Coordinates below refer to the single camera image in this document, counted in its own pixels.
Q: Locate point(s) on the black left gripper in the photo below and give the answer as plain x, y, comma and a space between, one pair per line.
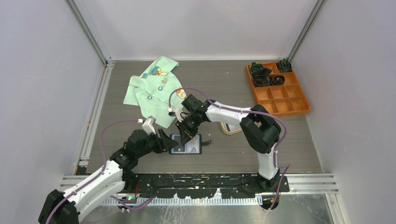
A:
164, 143

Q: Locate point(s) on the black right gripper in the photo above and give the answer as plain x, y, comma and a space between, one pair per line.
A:
185, 132

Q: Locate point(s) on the black leather card holder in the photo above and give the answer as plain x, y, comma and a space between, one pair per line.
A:
192, 147

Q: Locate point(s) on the white striped credit card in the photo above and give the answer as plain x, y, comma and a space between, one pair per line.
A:
232, 128

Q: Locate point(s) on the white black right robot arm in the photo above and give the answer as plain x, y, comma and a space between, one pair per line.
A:
260, 129

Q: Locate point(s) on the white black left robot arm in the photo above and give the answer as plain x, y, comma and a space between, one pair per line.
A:
72, 205

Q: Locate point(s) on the beige oval tray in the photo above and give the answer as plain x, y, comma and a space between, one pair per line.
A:
223, 127

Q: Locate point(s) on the green cartoon print cloth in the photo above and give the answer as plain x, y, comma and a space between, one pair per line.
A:
155, 90

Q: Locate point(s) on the dark rolled belt front left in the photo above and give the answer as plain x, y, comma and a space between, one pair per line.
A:
261, 81

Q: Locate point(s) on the dark rolled belt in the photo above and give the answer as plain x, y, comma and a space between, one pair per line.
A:
277, 80
261, 81
284, 66
258, 69

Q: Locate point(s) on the dark rolled belt back left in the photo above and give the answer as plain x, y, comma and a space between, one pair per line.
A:
258, 69

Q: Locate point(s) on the dark rolled belt front right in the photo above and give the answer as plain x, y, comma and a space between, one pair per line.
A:
277, 80

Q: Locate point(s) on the orange compartment organizer box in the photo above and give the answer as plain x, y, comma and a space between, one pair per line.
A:
282, 100

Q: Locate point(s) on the dark rolled belt back right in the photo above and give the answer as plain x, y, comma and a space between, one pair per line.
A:
284, 66

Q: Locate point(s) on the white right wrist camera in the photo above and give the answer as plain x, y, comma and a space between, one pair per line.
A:
175, 112

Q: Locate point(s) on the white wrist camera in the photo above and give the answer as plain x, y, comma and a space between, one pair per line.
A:
175, 112
148, 125

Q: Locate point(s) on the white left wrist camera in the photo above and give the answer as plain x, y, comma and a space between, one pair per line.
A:
148, 125

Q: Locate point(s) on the aluminium front rail frame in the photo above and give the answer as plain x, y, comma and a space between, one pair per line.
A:
299, 184

